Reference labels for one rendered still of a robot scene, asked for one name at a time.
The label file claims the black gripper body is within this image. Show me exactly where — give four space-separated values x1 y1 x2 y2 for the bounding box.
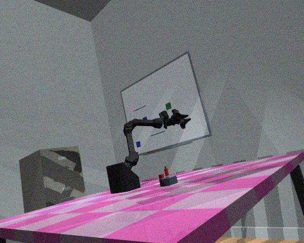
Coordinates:
170 115 185 129

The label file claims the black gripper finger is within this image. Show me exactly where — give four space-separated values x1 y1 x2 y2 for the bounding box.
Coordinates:
183 118 191 124
179 114 188 119

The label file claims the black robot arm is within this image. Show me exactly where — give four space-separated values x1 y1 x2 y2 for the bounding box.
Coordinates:
123 109 179 169

